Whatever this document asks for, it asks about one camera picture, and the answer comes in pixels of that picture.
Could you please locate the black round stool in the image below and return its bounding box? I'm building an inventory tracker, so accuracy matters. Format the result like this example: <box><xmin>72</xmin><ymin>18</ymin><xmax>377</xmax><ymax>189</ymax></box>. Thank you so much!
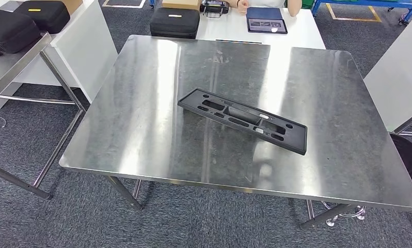
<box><xmin>389</xmin><ymin>132</ymin><xmax>412</xmax><ymax>197</ymax></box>

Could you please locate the tablet in blue folio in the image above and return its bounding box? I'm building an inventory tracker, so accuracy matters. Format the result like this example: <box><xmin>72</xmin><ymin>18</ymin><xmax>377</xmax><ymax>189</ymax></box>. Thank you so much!
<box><xmin>246</xmin><ymin>7</ymin><xmax>289</xmax><ymax>35</ymax></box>

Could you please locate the black handheld controller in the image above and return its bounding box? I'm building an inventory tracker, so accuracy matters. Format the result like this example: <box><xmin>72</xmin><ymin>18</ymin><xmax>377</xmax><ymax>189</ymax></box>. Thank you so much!
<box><xmin>199</xmin><ymin>0</ymin><xmax>230</xmax><ymax>19</ymax></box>

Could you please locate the stainless steel side table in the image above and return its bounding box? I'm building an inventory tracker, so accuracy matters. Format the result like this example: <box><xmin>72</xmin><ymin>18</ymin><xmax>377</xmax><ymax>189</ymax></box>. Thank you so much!
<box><xmin>0</xmin><ymin>32</ymin><xmax>87</xmax><ymax>200</ymax></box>

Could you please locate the stainless steel workbench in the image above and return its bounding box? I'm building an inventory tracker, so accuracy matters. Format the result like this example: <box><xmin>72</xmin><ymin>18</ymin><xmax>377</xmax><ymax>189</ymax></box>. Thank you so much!
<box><xmin>59</xmin><ymin>34</ymin><xmax>412</xmax><ymax>230</ymax></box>

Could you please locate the black license plate holder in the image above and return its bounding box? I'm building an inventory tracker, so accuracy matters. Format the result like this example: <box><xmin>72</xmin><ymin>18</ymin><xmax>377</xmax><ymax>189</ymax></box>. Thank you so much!
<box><xmin>177</xmin><ymin>88</ymin><xmax>308</xmax><ymax>156</ymax></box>

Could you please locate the chrome stool base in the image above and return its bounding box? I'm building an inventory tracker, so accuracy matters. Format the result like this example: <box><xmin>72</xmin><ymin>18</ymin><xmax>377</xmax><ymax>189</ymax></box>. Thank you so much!
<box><xmin>320</xmin><ymin>201</ymin><xmax>367</xmax><ymax>227</ymax></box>

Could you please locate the steel table leg frame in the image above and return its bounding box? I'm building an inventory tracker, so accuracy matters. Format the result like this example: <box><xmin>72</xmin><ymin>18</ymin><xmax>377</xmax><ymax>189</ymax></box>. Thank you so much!
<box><xmin>393</xmin><ymin>107</ymin><xmax>412</xmax><ymax>137</ymax></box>

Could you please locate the black zippered case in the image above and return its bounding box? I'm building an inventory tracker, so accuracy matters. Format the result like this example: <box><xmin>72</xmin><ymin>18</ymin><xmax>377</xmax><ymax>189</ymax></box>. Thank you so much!
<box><xmin>150</xmin><ymin>7</ymin><xmax>201</xmax><ymax>39</ymax></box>
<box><xmin>0</xmin><ymin>9</ymin><xmax>42</xmax><ymax>57</ymax></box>
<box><xmin>13</xmin><ymin>0</ymin><xmax>71</xmax><ymax>34</ymax></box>

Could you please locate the cardboard box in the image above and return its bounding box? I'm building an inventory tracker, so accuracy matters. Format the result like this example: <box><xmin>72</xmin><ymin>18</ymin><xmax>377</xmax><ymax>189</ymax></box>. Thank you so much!
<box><xmin>60</xmin><ymin>0</ymin><xmax>84</xmax><ymax>15</ymax></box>
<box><xmin>162</xmin><ymin>0</ymin><xmax>203</xmax><ymax>10</ymax></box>

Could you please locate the white desk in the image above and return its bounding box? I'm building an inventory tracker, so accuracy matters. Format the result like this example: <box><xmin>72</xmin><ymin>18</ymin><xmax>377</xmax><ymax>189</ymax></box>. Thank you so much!
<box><xmin>196</xmin><ymin>7</ymin><xmax>326</xmax><ymax>50</ymax></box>
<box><xmin>363</xmin><ymin>13</ymin><xmax>412</xmax><ymax>132</ymax></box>
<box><xmin>0</xmin><ymin>0</ymin><xmax>119</xmax><ymax>110</ymax></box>

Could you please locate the person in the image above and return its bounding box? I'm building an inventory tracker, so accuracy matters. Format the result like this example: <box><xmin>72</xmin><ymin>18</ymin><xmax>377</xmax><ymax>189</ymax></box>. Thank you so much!
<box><xmin>248</xmin><ymin>0</ymin><xmax>289</xmax><ymax>8</ymax></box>

